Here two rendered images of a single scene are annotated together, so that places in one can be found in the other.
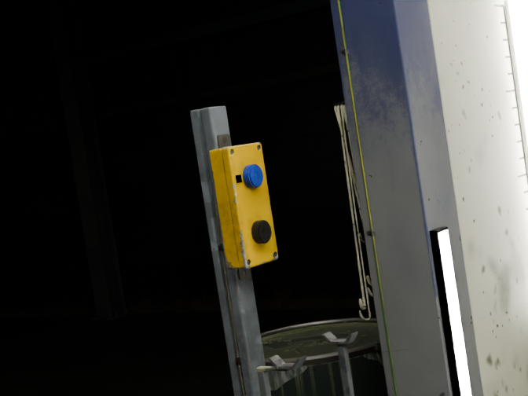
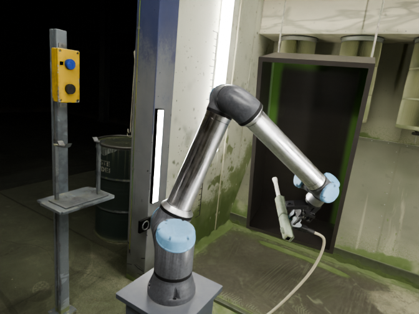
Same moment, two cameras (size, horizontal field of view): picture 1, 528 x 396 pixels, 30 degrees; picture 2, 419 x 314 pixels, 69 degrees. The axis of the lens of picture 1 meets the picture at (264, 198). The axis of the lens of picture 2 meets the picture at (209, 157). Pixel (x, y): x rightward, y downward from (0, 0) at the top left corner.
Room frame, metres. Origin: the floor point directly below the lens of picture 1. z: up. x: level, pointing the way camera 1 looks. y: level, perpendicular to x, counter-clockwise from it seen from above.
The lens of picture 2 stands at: (0.48, -0.53, 1.45)
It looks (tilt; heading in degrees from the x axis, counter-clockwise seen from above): 13 degrees down; 353
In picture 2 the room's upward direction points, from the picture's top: 6 degrees clockwise
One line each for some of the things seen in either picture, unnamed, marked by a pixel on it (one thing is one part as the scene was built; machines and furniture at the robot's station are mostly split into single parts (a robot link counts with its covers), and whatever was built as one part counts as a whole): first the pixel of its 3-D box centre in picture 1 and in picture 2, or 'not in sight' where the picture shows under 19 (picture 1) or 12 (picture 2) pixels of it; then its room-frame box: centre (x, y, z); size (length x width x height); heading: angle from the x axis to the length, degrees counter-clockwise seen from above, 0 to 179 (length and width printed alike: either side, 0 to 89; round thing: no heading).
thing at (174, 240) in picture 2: not in sight; (174, 246); (1.55, -0.55, 0.83); 0.17 x 0.15 x 0.18; 9
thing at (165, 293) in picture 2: not in sight; (172, 278); (1.54, -0.55, 0.69); 0.19 x 0.19 x 0.10
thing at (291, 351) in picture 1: (317, 342); (128, 142); (3.26, -0.10, 0.86); 0.54 x 0.54 x 0.01
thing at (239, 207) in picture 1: (243, 205); (65, 76); (2.12, 0.05, 1.42); 0.12 x 0.06 x 0.26; 143
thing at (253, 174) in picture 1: (252, 176); (70, 64); (2.09, 0.02, 1.48); 0.05 x 0.02 x 0.05; 143
